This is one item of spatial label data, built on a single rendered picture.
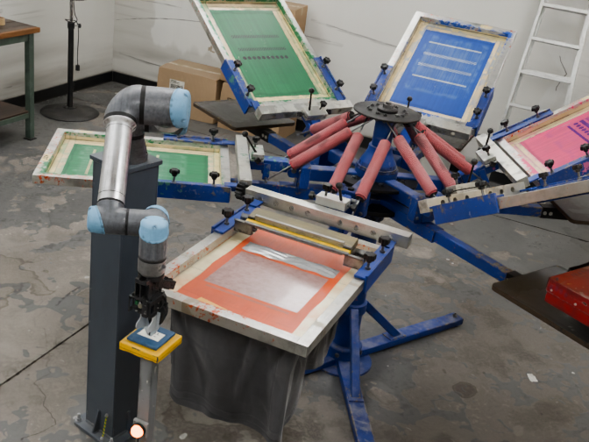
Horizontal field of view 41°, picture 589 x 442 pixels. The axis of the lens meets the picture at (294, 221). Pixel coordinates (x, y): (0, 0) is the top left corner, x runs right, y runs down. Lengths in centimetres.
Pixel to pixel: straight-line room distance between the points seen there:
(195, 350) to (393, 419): 138
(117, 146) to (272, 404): 94
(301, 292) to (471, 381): 171
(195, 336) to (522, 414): 195
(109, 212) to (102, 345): 109
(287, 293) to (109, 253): 74
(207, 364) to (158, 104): 85
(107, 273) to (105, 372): 44
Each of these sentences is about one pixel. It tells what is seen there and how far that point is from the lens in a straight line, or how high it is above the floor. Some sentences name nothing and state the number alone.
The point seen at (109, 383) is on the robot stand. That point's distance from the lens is 327.
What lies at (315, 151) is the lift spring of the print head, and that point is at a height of 112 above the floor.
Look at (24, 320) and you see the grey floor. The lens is 418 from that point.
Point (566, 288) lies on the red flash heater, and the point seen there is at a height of 110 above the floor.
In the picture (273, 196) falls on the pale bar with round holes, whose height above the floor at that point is 104.
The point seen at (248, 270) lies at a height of 96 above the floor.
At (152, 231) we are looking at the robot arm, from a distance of 208.
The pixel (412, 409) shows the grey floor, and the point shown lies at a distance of 383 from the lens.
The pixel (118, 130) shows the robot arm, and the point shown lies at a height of 147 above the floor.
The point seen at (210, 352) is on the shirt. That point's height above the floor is 78.
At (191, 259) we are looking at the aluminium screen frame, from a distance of 268.
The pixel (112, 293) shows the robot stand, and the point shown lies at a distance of 304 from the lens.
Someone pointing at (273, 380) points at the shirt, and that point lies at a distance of 251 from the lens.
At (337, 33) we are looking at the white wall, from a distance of 707.
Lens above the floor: 223
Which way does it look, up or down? 24 degrees down
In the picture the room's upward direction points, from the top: 8 degrees clockwise
